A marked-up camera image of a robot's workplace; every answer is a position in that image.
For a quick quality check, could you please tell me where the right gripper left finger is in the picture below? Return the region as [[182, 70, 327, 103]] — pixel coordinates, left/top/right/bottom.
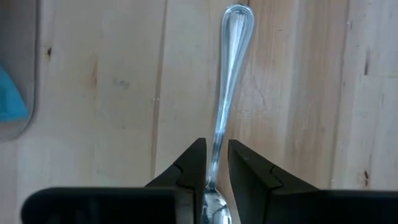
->
[[144, 138, 208, 224]]

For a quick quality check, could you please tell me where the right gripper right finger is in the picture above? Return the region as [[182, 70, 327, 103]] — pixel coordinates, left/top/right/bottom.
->
[[228, 139, 321, 224]]

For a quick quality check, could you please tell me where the silver metal utensil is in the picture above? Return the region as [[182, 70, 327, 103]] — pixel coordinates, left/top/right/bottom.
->
[[200, 2, 256, 224]]

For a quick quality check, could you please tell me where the blue beef ramen packet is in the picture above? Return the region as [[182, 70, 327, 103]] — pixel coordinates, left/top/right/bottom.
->
[[0, 63, 30, 124]]

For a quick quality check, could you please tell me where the clear plastic bin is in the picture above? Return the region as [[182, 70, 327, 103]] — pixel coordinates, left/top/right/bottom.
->
[[0, 0, 40, 142]]

